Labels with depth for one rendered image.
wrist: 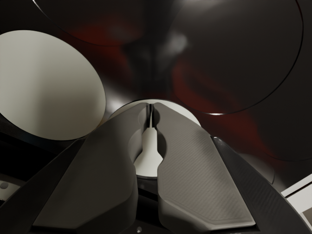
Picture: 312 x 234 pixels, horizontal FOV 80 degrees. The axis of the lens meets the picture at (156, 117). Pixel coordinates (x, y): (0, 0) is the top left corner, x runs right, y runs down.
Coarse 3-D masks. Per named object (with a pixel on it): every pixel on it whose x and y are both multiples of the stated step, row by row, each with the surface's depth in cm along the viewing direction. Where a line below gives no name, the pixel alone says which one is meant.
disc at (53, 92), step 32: (32, 32) 13; (0, 64) 14; (32, 64) 14; (64, 64) 14; (0, 96) 16; (32, 96) 16; (64, 96) 16; (96, 96) 16; (32, 128) 18; (64, 128) 18
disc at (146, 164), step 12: (120, 108) 16; (180, 108) 16; (192, 120) 17; (144, 132) 18; (156, 132) 18; (144, 144) 19; (156, 144) 19; (144, 156) 20; (156, 156) 20; (144, 168) 21; (156, 168) 21
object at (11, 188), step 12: (0, 132) 22; (12, 144) 23; (24, 144) 23; (48, 156) 24; (0, 180) 18; (12, 180) 18; (24, 180) 19; (0, 192) 17; (12, 192) 18; (144, 192) 28; (0, 204) 17; (132, 228) 22; (144, 228) 23; (156, 228) 24
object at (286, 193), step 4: (308, 176) 22; (304, 180) 22; (308, 180) 22; (296, 184) 22; (300, 184) 22; (304, 184) 22; (308, 184) 22; (288, 188) 23; (292, 188) 23; (296, 188) 22; (300, 188) 22; (284, 192) 23; (288, 192) 23; (292, 192) 23; (296, 192) 23; (284, 196) 23; (288, 196) 23
